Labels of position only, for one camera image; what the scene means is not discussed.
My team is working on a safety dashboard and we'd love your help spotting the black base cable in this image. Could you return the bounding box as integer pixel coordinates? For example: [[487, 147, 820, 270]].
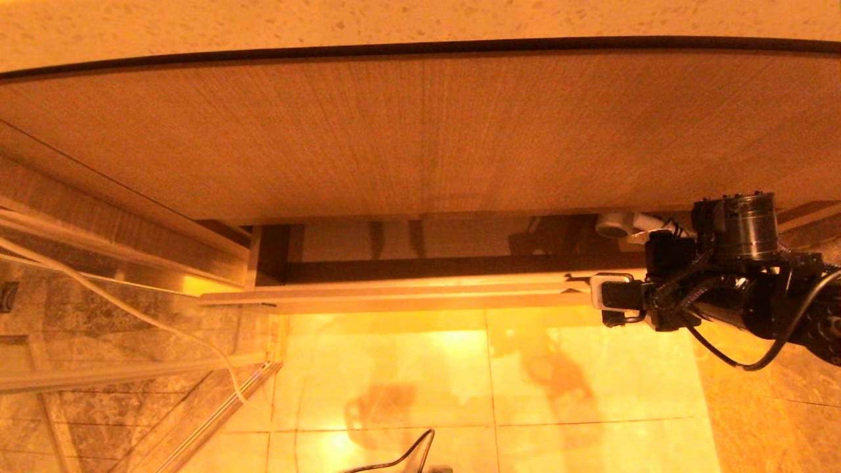
[[342, 428, 436, 473]]

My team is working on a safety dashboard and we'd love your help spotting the wooden vanity drawer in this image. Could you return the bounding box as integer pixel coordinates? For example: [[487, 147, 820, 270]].
[[199, 212, 707, 315]]

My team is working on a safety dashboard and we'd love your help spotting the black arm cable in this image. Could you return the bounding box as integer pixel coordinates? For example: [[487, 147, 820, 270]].
[[687, 266, 841, 372]]

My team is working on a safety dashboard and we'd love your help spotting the white hair dryer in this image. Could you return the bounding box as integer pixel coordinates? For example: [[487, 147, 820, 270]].
[[595, 211, 684, 242]]

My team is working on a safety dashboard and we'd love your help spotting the wooden vanity cabinet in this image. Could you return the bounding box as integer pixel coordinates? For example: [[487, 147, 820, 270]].
[[0, 38, 841, 290]]

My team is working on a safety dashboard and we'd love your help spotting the speckled stone countertop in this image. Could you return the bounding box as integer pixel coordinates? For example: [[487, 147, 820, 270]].
[[0, 0, 841, 73]]

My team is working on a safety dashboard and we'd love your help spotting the glass shower partition metal frame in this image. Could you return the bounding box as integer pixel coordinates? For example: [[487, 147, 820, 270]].
[[0, 207, 284, 473]]

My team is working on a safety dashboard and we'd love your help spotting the thin white cable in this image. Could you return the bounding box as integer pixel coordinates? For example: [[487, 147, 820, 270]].
[[0, 233, 271, 416]]

